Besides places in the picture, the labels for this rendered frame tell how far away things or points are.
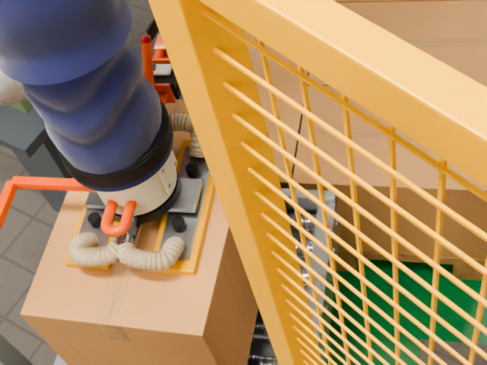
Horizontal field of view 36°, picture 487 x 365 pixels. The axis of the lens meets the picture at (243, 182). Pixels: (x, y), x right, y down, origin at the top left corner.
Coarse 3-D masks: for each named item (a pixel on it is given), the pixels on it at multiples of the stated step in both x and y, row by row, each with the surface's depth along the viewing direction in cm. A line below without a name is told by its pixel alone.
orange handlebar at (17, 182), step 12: (156, 48) 175; (12, 180) 160; (24, 180) 159; (36, 180) 159; (48, 180) 158; (60, 180) 158; (72, 180) 157; (12, 192) 159; (0, 204) 157; (108, 204) 152; (132, 204) 151; (0, 216) 155; (108, 216) 150; (132, 216) 150; (0, 228) 155; (108, 228) 148; (120, 228) 148
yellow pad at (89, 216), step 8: (88, 192) 170; (88, 208) 167; (80, 216) 167; (88, 216) 162; (96, 216) 162; (80, 224) 165; (88, 224) 164; (96, 224) 162; (112, 224) 164; (80, 232) 163; (96, 232) 163; (104, 240) 161; (112, 240) 161; (72, 264) 160
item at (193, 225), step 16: (192, 160) 170; (192, 176) 166; (208, 176) 166; (208, 192) 164; (208, 208) 162; (176, 224) 157; (192, 224) 160; (160, 240) 159; (192, 240) 157; (192, 256) 156; (160, 272) 156; (176, 272) 155; (192, 272) 154
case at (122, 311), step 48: (144, 240) 162; (48, 288) 159; (96, 288) 157; (144, 288) 155; (192, 288) 153; (240, 288) 173; (48, 336) 165; (96, 336) 159; (144, 336) 153; (192, 336) 148; (240, 336) 176
